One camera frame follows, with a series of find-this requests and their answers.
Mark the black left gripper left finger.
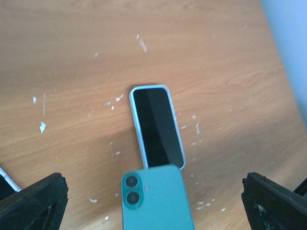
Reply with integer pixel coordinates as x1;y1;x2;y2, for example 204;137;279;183
0;172;69;230

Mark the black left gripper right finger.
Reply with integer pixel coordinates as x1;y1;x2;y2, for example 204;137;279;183
241;172;307;230

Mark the black phone face up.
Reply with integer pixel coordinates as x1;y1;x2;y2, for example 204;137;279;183
0;176;16;200

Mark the teal green phone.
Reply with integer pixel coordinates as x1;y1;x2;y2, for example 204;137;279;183
121;164;195;230

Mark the black screen phone blue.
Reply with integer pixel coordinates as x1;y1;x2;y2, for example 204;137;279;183
132;87;184;168

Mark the purple phone case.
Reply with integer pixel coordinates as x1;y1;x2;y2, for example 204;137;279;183
0;168;22;192

